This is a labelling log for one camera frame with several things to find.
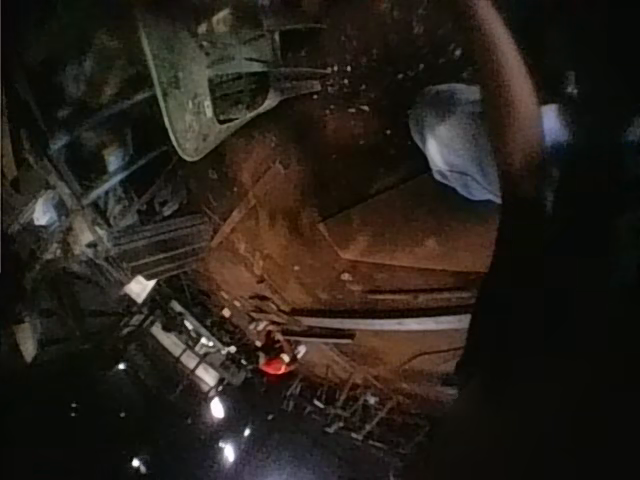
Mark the red round object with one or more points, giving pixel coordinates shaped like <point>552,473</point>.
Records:
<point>275,366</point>

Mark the white framed metal machine part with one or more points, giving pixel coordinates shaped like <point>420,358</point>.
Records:
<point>187,345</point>

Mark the grey plastic chair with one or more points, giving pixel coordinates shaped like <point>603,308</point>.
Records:
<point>200,85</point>

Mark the grey metal bar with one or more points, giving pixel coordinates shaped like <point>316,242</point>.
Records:
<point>380,321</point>

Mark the black ribbed metal block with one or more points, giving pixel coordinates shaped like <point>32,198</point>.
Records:
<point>160,245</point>

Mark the light blue cloth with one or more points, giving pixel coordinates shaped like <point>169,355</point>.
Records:
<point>452,142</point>

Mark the cluttered metal shelf rack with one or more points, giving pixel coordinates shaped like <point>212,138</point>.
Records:
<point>85,150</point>

